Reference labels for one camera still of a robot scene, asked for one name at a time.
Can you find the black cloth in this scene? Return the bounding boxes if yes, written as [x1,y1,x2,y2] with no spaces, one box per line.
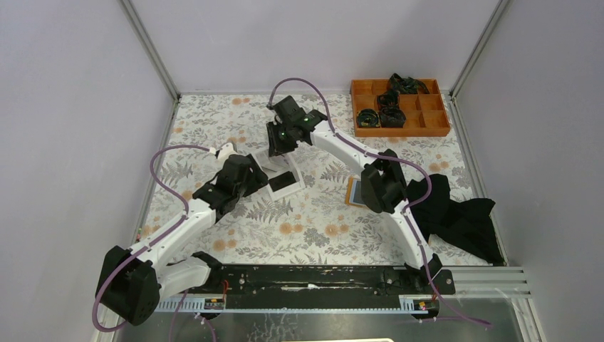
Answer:
[411,174,504,266]

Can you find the blue yellow rolled tie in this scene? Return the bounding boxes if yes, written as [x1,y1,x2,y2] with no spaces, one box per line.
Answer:
[355,108,381,128]

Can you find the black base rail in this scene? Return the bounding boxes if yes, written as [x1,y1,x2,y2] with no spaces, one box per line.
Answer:
[190,264,456,310]

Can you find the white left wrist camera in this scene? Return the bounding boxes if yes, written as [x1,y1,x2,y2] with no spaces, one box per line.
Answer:
[211,142,238,162]

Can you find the dark brown rolled tie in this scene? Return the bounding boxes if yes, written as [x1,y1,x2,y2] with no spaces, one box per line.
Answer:
[380,107,407,128]

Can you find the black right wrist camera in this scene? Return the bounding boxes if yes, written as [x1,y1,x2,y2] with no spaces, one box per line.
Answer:
[272,95,306,125]

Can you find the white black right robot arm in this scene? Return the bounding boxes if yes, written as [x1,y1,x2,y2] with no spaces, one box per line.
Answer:
[266,107,442,294]

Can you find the orange wooden divided tray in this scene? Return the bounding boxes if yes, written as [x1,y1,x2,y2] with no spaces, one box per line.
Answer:
[350,78,451,138]

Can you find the white card box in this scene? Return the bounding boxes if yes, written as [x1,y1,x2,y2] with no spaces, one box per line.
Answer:
[252,150,306,201]

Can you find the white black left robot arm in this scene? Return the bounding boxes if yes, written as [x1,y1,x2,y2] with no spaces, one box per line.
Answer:
[93,154,269,332]

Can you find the yellow leather card holder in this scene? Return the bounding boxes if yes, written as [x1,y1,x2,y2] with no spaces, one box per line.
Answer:
[345,177,366,207]

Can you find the floral patterned table mat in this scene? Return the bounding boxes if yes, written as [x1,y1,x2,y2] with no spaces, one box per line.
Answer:
[135,93,491,266]

